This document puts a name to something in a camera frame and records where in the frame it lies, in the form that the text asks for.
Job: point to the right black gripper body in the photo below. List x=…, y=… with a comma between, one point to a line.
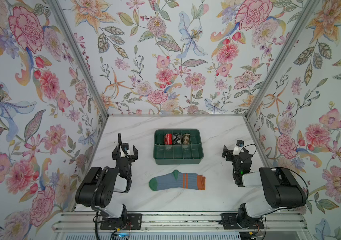
x=234, y=156

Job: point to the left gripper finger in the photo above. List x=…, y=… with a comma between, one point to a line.
x=135, y=153
x=114, y=153

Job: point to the blue green orange sock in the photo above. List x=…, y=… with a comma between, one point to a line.
x=176, y=179

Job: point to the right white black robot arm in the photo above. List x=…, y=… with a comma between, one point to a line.
x=280, y=189

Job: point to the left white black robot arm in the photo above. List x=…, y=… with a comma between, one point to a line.
x=97, y=189

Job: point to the green plastic divider tray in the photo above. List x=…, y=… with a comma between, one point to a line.
x=178, y=154

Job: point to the red rolled sock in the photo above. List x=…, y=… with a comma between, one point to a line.
x=168, y=139

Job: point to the brown patterned rolled sock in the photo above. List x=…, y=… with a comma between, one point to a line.
x=186, y=139

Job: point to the black white patterned rolled sock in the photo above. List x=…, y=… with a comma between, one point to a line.
x=177, y=139

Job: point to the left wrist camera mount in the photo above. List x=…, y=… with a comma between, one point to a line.
x=124, y=150

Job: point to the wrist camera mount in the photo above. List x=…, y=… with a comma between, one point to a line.
x=124, y=150
x=238, y=147

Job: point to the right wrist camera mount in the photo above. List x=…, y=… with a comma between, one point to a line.
x=238, y=147

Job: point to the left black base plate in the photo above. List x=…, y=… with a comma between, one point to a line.
x=129, y=221

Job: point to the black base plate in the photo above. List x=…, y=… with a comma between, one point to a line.
x=129, y=221
x=231, y=221

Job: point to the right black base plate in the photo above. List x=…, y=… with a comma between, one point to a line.
x=231, y=221

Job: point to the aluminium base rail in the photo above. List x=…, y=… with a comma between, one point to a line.
x=151, y=222

